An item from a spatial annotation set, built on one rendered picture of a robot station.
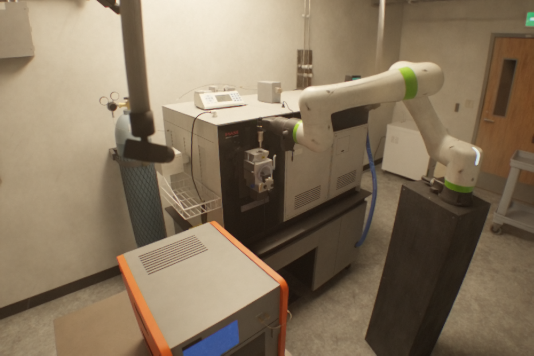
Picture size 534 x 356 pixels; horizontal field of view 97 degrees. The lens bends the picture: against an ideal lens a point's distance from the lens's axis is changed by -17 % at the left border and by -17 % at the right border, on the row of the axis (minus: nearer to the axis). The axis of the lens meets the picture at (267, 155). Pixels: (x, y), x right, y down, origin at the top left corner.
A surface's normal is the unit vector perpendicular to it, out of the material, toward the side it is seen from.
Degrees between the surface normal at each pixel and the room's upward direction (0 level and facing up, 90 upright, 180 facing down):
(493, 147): 90
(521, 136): 90
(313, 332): 0
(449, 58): 90
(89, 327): 0
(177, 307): 0
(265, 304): 90
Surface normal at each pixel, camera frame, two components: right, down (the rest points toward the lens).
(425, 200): -0.94, 0.11
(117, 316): 0.00, -0.94
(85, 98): 0.63, 0.26
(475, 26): -0.77, 0.22
